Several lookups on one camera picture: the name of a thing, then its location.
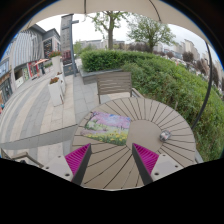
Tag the grey signage pillar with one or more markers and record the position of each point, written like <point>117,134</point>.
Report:
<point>69,65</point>

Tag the white planter near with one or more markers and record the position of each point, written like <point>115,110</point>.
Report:
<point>54,87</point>

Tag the white tall planter far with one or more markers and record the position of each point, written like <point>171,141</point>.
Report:
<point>55,57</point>

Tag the tree left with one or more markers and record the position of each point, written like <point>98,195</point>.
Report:
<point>106,21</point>

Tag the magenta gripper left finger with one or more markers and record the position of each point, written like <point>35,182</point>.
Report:
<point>78,161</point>

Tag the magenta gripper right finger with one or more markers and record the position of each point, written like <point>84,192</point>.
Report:
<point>145,160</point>

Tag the tree right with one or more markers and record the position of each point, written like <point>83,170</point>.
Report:
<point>148,31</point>

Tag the floral painted mouse pad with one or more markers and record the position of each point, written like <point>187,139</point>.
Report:
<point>107,128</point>

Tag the white planter middle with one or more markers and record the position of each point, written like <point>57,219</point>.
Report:
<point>62,81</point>

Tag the chair armrest lower left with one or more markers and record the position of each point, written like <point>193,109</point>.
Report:
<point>22,155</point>

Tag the beige patio umbrella canopy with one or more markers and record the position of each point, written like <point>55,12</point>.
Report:
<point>155,9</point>

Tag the trimmed green hedge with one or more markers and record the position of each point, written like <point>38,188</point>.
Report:
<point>163,80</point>

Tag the grey computer mouse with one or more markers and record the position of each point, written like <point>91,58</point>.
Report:
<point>165,135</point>

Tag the tree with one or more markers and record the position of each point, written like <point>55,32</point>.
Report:
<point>106,21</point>
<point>148,31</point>

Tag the brown slatted outdoor chair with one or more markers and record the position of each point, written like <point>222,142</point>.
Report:
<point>115,82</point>

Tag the round slatted outdoor table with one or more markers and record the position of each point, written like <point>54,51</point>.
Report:
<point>132,137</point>

